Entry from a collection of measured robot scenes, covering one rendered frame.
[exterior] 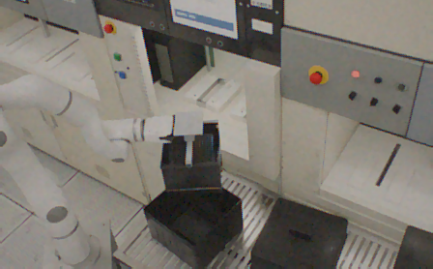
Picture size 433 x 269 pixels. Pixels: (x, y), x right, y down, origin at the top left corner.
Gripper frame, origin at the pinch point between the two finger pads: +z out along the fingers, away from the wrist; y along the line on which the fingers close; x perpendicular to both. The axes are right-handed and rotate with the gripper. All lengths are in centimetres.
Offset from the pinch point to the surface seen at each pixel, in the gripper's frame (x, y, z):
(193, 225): -47.9, 6.9, -3.0
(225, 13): 31.7, -21.2, 15.7
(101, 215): -125, -61, -73
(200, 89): -34, -66, -1
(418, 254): -23, 40, 72
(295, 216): -38, 12, 37
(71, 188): -125, -85, -98
